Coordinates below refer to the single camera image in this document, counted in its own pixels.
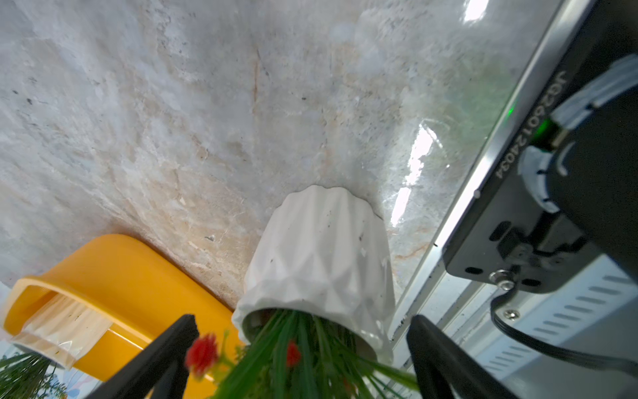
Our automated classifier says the yellow plastic storage tray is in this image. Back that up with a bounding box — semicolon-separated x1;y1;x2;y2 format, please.
1;234;242;398

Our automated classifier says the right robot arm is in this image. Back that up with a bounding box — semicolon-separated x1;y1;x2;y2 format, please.
94;54;637;398

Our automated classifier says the large red flower pot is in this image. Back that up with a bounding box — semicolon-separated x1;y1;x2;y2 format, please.
183;185;420;399

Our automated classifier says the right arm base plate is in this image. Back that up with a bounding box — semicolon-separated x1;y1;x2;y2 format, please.
442;1;637;294

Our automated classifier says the small red flower pot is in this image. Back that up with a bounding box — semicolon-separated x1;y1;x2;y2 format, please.
1;294;112;398

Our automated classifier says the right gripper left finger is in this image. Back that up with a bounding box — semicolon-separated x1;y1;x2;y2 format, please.
89;314;199;399

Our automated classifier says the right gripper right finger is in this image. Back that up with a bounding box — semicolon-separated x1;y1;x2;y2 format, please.
406;315;515;398

